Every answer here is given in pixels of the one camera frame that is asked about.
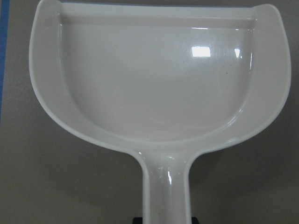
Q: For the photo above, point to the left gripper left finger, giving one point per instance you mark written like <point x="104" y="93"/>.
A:
<point x="138" y="220"/>

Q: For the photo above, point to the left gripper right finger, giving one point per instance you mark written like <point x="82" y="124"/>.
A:
<point x="195" y="220"/>

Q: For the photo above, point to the beige plastic dustpan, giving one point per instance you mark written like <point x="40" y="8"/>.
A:
<point x="162" y="84"/>

